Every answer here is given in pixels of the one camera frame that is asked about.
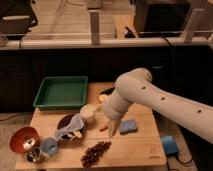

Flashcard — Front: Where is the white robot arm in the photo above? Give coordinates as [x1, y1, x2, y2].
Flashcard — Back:
[102, 68, 213, 144]

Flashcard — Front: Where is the blue grey cloth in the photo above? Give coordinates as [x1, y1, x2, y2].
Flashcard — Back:
[54, 112, 86, 141]

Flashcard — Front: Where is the red bowl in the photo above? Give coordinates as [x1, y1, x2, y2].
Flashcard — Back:
[9, 126, 40, 154]

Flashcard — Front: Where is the blue tape roll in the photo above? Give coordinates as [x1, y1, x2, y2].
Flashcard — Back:
[161, 136, 179, 155]

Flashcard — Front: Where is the grey metal post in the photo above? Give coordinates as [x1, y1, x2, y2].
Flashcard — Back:
[90, 10, 100, 45]

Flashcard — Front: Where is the black handled utensil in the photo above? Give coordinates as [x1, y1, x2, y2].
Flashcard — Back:
[100, 87, 115, 95]

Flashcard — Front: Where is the orange apple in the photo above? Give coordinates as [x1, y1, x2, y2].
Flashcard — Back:
[98, 94, 108, 103]

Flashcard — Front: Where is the small metal cup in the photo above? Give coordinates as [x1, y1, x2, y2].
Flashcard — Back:
[26, 147, 44, 163]

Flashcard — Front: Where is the black chair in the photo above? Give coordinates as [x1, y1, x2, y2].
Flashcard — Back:
[0, 0, 38, 40]

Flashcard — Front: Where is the blue plastic cup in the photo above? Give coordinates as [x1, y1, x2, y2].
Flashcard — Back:
[40, 137, 58, 155]

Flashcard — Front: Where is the green plastic tray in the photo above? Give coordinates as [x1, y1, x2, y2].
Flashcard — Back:
[33, 76, 88, 110]

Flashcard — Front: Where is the wooden table board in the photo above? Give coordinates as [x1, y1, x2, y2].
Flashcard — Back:
[14, 81, 168, 171]

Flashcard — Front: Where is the blue sponge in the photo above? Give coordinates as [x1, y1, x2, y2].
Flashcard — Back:
[119, 119, 137, 135]

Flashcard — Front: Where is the white cup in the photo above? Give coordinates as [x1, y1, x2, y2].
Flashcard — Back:
[80, 104, 96, 124]

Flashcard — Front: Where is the bunch of dark grapes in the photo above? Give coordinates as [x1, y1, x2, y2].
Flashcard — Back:
[80, 141, 111, 168]

